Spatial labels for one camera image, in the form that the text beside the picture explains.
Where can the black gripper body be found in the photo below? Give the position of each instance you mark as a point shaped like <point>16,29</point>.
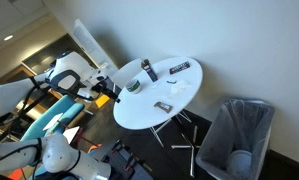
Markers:
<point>102,86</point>

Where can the white plastic spoon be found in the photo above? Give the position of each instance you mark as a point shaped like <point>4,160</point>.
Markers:
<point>156,85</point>

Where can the blue Barilla orzo box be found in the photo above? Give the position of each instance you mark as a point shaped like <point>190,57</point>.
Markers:
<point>150,71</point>

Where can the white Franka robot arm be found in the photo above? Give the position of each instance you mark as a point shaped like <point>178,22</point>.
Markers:
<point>65,66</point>

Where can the white cup in bin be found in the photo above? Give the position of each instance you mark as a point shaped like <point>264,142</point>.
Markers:
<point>239,163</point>

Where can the white mug with green band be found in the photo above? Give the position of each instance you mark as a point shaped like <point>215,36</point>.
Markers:
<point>134,87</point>

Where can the teal upholstered chair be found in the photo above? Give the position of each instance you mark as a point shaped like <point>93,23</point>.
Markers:
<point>67,108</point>

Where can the brown snack bar wrapper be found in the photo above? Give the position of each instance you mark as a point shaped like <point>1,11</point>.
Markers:
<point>163,107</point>

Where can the white paper sheet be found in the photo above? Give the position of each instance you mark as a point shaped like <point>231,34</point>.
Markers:
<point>53,121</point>
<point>71,134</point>

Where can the small black clip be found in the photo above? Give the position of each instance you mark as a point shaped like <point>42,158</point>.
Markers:
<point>171,81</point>

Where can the black robot cart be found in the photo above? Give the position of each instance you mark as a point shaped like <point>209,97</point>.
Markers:
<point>125,160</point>

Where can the dark M&M's candy packet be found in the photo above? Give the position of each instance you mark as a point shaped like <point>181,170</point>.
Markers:
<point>179,67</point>

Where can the metal table legs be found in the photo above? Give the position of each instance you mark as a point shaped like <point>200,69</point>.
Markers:
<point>192,156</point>

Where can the round ceiling light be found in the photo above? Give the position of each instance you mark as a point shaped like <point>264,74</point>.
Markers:
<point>8,37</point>

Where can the grey trash bin with liner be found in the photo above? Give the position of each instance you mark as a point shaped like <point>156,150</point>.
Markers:
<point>237,133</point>

